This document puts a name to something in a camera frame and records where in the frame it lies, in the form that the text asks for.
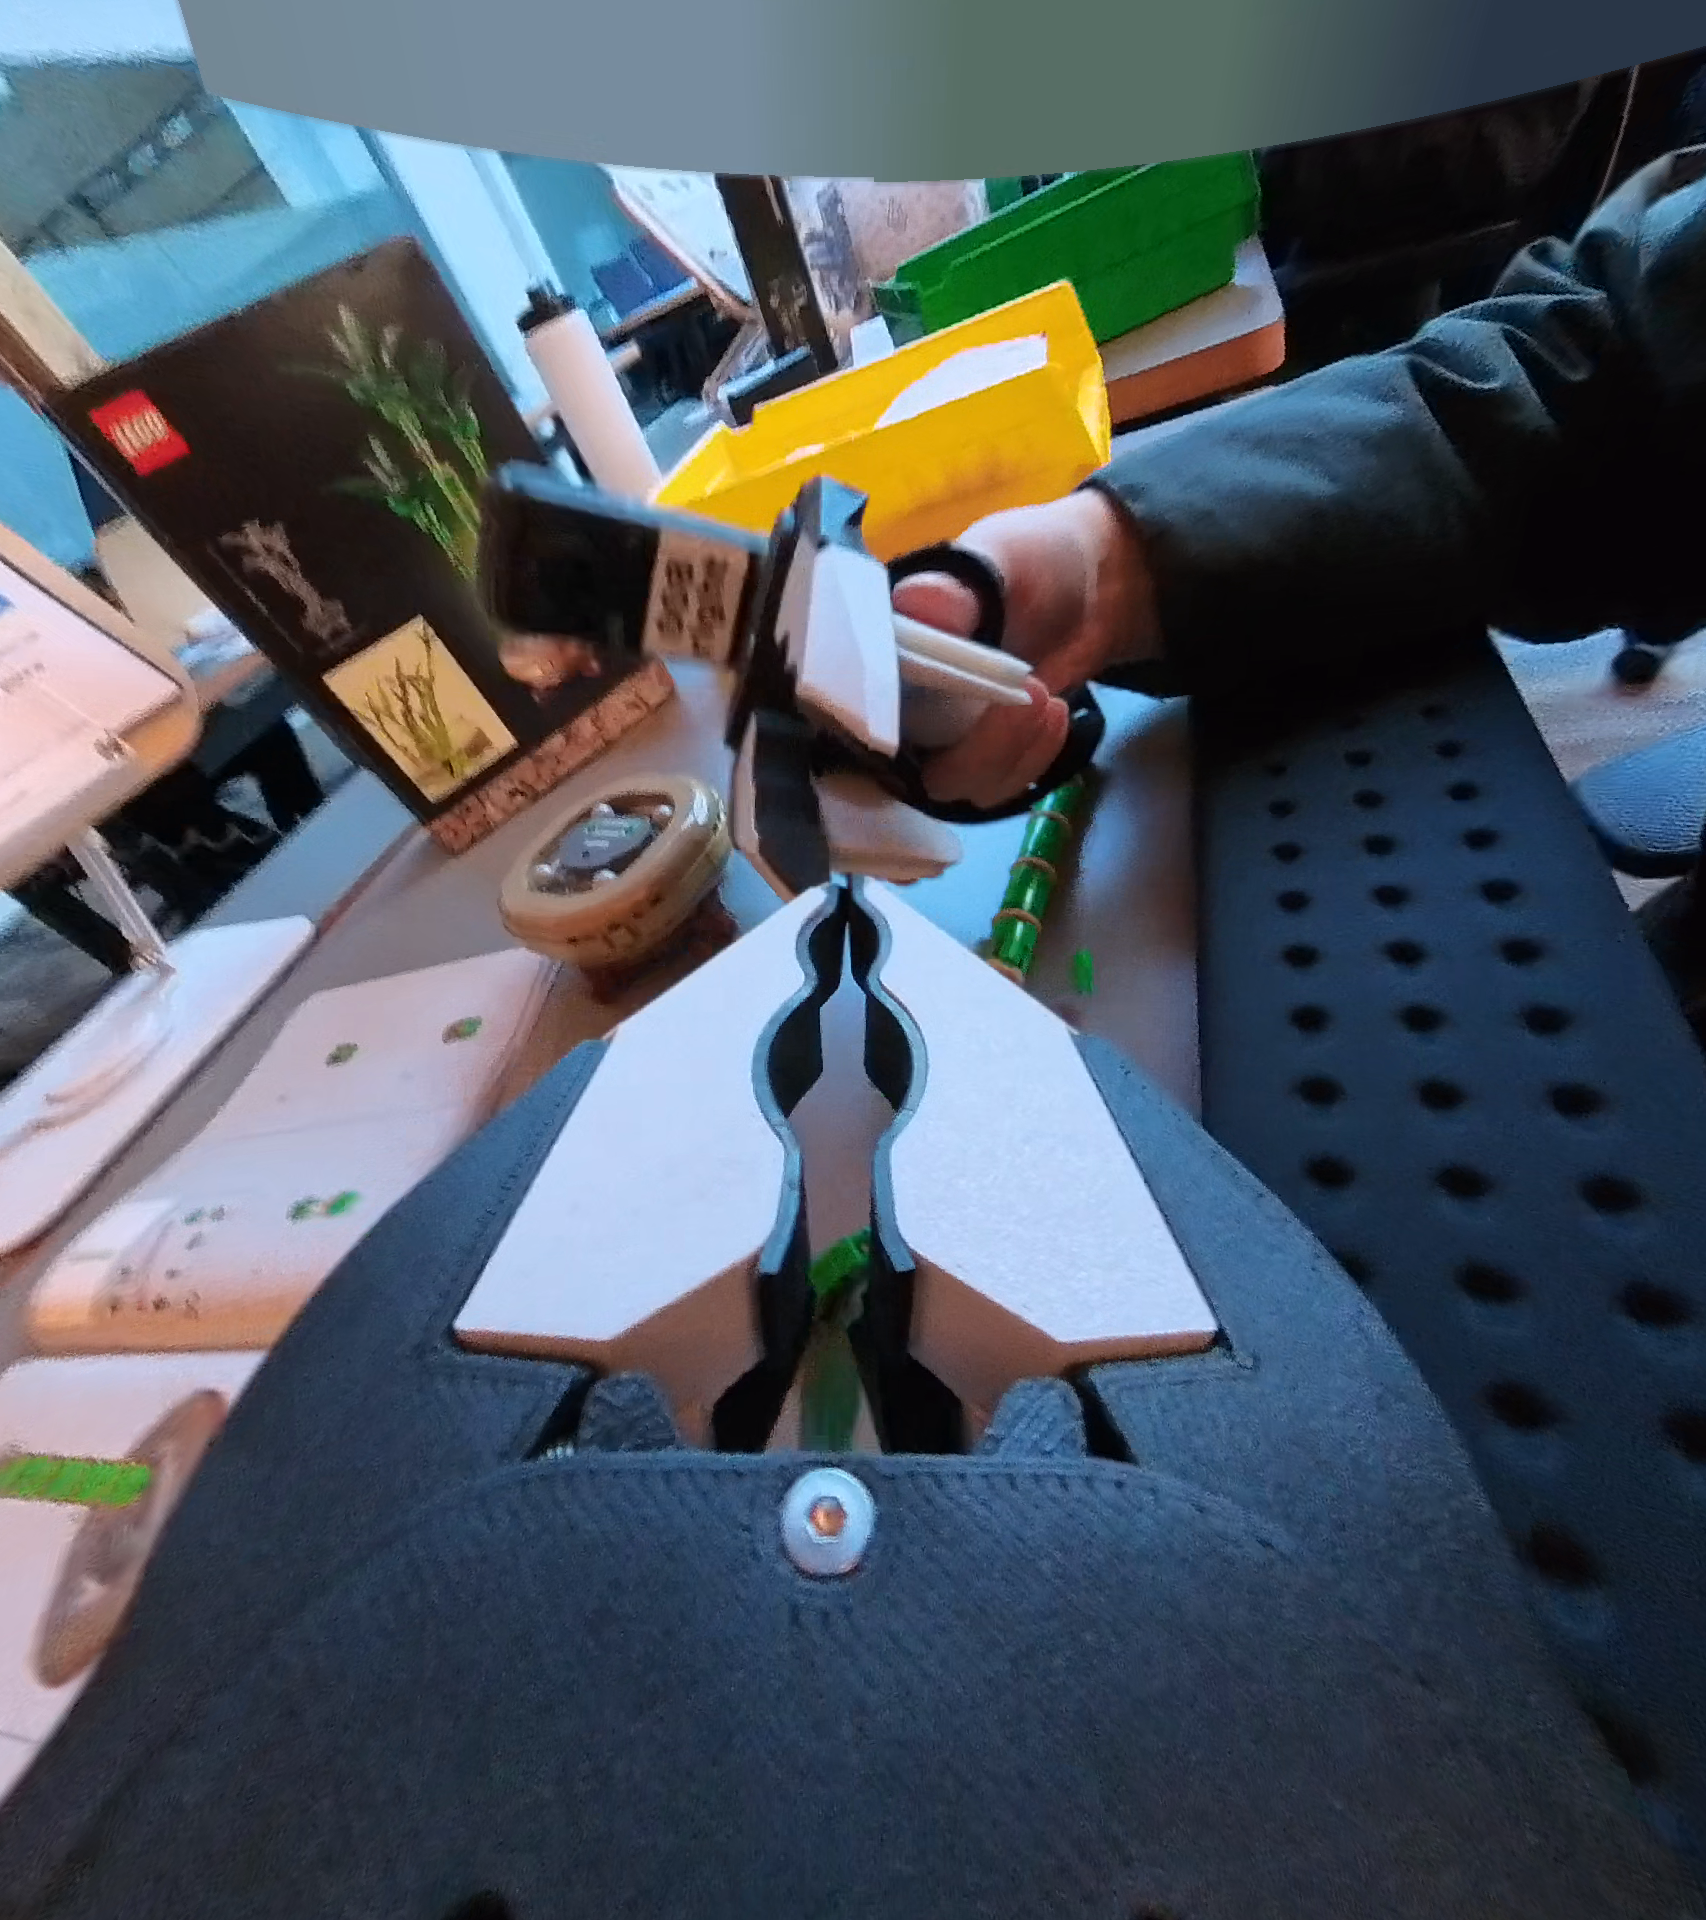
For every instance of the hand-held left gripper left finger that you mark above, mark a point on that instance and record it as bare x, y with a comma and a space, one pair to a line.
629, 1185

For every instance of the green toy branch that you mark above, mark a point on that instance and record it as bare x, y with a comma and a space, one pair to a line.
839, 1351

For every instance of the green plastic bin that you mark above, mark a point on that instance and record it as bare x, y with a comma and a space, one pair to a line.
1092, 240

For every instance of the dark cardboard box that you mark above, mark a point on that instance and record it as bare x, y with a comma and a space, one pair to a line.
777, 302

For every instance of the open building booklet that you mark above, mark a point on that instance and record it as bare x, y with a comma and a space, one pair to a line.
345, 1082

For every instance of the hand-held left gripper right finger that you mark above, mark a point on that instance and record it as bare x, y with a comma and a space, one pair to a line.
1032, 1185

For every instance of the tan toy pot base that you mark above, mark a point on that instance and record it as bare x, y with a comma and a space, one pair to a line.
613, 870

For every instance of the person's right forearm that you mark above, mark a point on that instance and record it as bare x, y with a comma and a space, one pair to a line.
1468, 453

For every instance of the instruction sheet on wooden stand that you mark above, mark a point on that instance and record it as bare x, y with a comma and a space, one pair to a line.
149, 1020

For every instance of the green toy bamboo stalk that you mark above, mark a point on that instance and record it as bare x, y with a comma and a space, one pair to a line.
1032, 870

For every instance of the white paper roll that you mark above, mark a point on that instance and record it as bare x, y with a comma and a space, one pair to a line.
591, 406

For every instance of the person's right hand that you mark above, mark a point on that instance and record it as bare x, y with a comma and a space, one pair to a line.
1062, 616

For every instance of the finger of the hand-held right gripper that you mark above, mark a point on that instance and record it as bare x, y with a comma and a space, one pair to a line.
785, 809
846, 647

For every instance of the grey desk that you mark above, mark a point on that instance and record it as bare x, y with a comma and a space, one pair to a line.
1140, 900

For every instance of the black perforated surface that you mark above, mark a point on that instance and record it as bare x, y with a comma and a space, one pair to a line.
1468, 1127

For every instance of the yellow plastic bin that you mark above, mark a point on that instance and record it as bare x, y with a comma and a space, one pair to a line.
944, 437

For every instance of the black toy set box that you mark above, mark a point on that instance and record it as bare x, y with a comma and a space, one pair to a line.
282, 496

